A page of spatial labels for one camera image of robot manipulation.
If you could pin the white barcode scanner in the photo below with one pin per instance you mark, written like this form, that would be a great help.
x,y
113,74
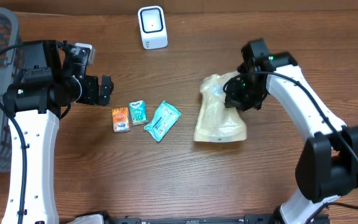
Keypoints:
x,y
153,30

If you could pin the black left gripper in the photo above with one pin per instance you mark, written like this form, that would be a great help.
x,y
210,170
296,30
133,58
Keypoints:
x,y
92,90

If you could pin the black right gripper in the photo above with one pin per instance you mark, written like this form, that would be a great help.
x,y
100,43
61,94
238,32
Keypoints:
x,y
234,101

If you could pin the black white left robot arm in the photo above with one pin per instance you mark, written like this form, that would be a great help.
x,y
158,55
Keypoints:
x,y
53,77

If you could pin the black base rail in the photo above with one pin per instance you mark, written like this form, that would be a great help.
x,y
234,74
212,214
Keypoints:
x,y
104,217

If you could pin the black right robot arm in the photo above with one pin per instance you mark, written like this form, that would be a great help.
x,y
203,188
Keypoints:
x,y
328,165

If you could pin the green toilet tissue wipes pack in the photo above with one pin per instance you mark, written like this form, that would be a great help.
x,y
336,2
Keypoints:
x,y
165,116

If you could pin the orange red tissue pack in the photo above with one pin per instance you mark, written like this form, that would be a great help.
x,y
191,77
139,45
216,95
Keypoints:
x,y
120,120

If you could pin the teal Kleenex tissue pack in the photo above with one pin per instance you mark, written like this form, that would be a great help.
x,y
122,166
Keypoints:
x,y
138,112

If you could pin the beige clear plastic pouch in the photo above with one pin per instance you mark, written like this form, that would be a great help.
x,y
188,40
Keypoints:
x,y
217,123

